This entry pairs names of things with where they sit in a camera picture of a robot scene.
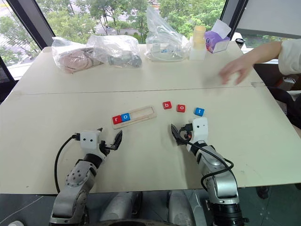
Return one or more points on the dark grey cylindrical object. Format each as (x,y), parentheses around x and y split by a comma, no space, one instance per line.
(127,60)

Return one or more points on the clear bag with pink cloth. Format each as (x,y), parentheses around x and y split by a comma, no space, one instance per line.
(63,47)

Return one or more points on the black chair wheel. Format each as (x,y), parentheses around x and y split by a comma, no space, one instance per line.
(263,192)

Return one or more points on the red letter tile b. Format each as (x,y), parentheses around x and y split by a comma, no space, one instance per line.
(167,105)

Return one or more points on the clear bag with dark object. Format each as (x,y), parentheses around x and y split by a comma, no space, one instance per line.
(113,44)

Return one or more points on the red letter tile o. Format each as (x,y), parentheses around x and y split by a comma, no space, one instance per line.
(181,108)

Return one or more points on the grey window blind panel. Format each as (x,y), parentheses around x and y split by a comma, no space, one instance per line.
(270,16)

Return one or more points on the blue letter tile o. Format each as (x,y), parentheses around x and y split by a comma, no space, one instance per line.
(125,117)

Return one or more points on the black round lid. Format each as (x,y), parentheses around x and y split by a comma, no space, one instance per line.
(240,41)

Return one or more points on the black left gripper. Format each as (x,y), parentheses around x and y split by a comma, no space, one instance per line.
(104,148)

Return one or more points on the wooden tile rack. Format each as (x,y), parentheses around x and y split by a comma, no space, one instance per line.
(141,115)

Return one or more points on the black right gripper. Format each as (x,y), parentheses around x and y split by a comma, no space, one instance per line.
(187,137)

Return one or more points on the blue letter tile t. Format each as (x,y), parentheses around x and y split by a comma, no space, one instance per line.
(199,111)

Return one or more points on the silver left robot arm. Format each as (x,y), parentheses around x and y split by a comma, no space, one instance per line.
(75,179)

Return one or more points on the black office chair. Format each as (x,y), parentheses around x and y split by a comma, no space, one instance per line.
(282,99)

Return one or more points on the yellow lidded plastic bottle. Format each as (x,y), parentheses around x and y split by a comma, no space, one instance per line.
(198,42)

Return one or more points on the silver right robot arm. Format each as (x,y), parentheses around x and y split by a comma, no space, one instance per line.
(221,183)

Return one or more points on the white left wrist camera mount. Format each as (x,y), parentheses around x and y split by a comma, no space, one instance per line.
(89,140)

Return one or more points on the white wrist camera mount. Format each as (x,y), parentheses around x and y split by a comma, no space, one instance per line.
(89,140)
(200,128)

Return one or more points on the person's bare hand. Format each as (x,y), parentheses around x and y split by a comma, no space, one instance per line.
(235,69)

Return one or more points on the purple tissue box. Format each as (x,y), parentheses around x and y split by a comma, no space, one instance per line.
(216,41)

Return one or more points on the dark window frame post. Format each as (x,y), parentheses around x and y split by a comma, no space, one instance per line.
(30,21)
(231,10)

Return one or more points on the white shirt sleeve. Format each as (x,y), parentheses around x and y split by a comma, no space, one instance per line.
(291,56)

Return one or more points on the person's bare forearm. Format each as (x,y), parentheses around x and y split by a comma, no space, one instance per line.
(265,51)

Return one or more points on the red letter tile r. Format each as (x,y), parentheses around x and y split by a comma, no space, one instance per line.
(116,119)

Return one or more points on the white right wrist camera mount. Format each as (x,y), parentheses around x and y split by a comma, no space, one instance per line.
(200,128)

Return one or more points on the pink cloth bundle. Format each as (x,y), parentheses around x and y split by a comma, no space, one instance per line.
(75,60)

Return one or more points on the black mesh chair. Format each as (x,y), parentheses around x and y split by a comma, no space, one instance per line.
(5,80)

